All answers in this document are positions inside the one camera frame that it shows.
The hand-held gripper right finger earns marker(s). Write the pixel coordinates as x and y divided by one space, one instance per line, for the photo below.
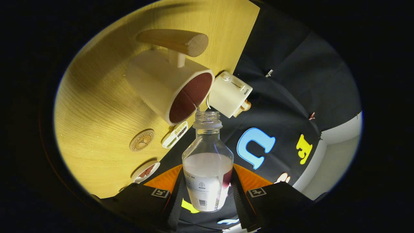
237 200

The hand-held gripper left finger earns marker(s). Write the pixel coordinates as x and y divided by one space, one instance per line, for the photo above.
176 204

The clear juice bottle white label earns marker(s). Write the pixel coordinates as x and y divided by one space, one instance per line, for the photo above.
207 168

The round wooden coaster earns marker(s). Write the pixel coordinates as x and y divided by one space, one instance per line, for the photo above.
141 140

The brown meat patty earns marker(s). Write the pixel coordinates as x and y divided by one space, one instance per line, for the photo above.
143 174
150 168

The white round plate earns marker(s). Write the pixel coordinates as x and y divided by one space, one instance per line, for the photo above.
137 178

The small white dish with seeds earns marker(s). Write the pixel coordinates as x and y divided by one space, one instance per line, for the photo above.
174 135

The toast slice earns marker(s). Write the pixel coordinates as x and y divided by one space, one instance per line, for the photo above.
246 105
239 112

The cream toaster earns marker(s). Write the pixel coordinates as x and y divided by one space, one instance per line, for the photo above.
226 94

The pink cloth clip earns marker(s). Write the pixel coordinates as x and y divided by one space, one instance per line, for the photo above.
312 116

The wooden table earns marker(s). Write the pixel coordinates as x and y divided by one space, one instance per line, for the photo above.
97 113

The white cloth clip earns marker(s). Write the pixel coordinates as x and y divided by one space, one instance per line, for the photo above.
269 73

